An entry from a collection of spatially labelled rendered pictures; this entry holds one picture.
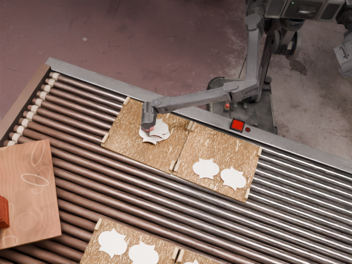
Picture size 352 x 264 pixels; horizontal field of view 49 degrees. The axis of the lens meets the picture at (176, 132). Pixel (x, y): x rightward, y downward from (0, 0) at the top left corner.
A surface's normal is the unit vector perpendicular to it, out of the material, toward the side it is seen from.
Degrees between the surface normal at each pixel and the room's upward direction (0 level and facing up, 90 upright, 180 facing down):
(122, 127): 0
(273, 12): 90
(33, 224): 0
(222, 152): 0
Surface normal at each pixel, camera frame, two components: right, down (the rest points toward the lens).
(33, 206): 0.10, -0.49
